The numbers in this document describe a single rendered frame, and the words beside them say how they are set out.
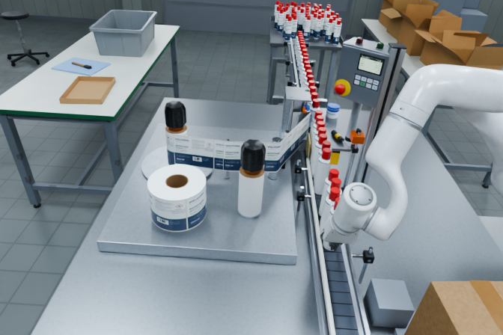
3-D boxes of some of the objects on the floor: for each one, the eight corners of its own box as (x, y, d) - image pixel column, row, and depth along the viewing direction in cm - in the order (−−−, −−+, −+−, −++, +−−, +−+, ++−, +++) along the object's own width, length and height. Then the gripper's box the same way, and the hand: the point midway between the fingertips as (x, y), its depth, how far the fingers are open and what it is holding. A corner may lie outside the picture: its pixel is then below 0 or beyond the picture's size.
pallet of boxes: (446, 58, 574) (472, -14, 516) (465, 76, 514) (496, -4, 456) (378, 53, 578) (396, -20, 520) (388, 70, 518) (409, -10, 460)
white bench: (117, 94, 411) (105, 21, 367) (183, 98, 411) (180, 25, 367) (22, 211, 252) (-18, 108, 208) (132, 218, 252) (114, 116, 208)
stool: (17, 52, 501) (4, 7, 468) (53, 54, 503) (42, 9, 471) (-3, 66, 459) (-20, 17, 427) (36, 67, 462) (22, 19, 429)
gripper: (320, 231, 103) (310, 255, 117) (374, 235, 103) (357, 259, 117) (319, 207, 107) (309, 233, 122) (370, 211, 107) (354, 236, 122)
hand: (334, 243), depth 118 cm, fingers closed, pressing on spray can
